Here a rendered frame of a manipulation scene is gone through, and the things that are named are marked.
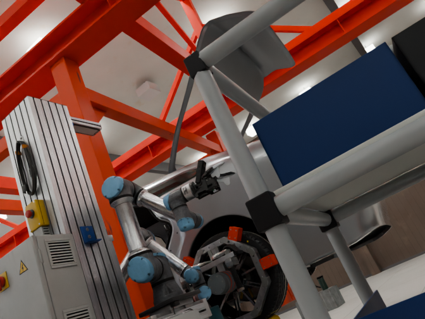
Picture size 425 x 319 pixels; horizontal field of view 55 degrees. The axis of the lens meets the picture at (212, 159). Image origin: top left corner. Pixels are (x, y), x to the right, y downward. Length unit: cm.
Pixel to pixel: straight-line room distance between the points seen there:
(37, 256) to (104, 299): 38
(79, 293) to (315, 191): 145
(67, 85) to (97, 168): 78
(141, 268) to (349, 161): 150
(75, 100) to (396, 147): 301
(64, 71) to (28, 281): 208
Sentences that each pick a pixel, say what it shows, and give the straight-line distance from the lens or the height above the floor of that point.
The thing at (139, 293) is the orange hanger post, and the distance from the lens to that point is 278.
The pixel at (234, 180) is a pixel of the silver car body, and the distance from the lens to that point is 300.
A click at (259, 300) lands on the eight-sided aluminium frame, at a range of 276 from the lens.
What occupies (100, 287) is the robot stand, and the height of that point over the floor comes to 98.
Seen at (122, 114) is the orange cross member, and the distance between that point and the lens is 382.
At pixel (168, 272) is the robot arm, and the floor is 94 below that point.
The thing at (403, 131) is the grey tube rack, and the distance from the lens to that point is 50.
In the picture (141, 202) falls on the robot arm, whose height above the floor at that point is 132.
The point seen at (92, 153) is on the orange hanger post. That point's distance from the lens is 311.
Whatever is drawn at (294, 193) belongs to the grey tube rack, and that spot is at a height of 74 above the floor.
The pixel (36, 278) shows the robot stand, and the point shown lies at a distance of 179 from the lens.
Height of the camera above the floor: 64
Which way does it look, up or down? 20 degrees up
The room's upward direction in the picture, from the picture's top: 24 degrees counter-clockwise
